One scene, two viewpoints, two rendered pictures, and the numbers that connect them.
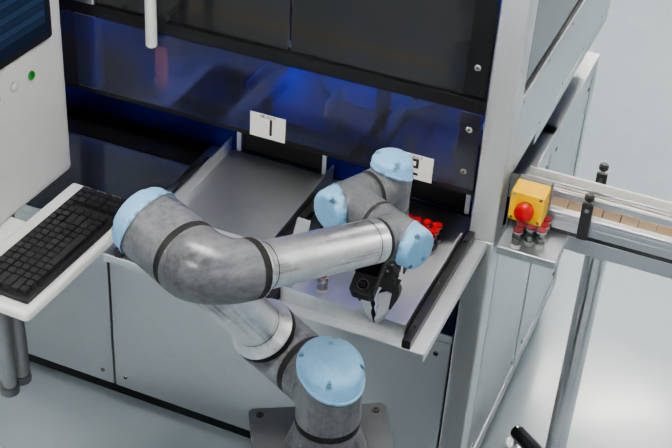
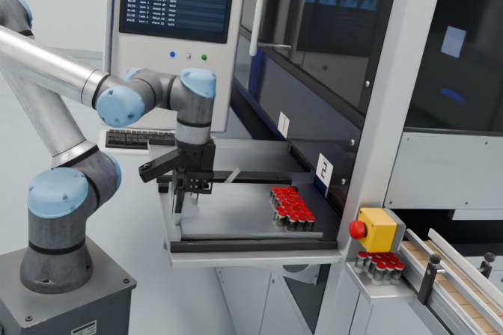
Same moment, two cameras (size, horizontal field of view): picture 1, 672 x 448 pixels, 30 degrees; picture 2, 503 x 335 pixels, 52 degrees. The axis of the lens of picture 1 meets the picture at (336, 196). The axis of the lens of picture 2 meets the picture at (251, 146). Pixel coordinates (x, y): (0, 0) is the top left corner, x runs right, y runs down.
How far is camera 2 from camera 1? 1.88 m
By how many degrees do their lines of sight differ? 47
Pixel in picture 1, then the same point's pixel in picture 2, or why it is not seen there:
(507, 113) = (373, 130)
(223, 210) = (229, 159)
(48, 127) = not seen: hidden behind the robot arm
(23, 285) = (112, 138)
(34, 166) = not seen: hidden behind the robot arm
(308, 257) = (9, 46)
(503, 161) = (362, 178)
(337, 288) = (203, 209)
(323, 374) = (37, 182)
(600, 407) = not seen: outside the picture
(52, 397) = (203, 277)
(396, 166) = (189, 74)
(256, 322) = (45, 131)
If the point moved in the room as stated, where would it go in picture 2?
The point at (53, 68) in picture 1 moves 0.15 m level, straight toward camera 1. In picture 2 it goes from (223, 64) to (196, 67)
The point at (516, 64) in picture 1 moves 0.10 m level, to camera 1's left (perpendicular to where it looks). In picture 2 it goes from (385, 80) to (351, 67)
